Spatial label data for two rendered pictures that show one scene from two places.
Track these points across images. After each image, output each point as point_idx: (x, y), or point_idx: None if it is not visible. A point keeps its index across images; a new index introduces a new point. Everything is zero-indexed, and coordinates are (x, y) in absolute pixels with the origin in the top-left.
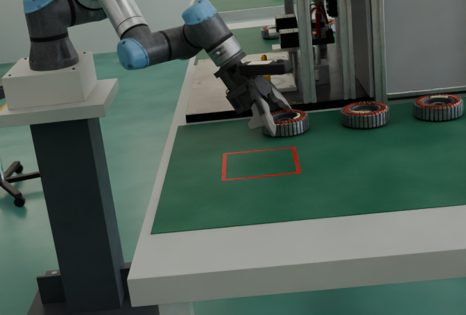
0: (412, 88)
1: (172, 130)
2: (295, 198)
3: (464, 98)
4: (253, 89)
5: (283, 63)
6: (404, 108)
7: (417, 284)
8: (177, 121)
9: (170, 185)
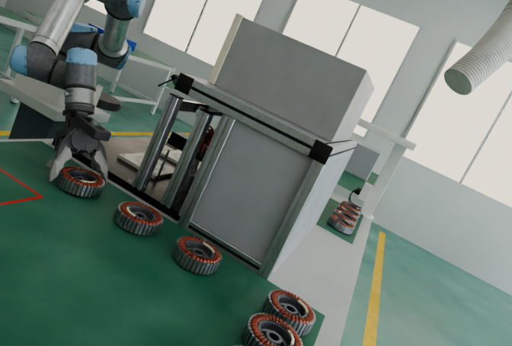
0: (213, 231)
1: (30, 139)
2: None
3: (244, 268)
4: (66, 136)
5: (96, 129)
6: None
7: None
8: (51, 140)
9: None
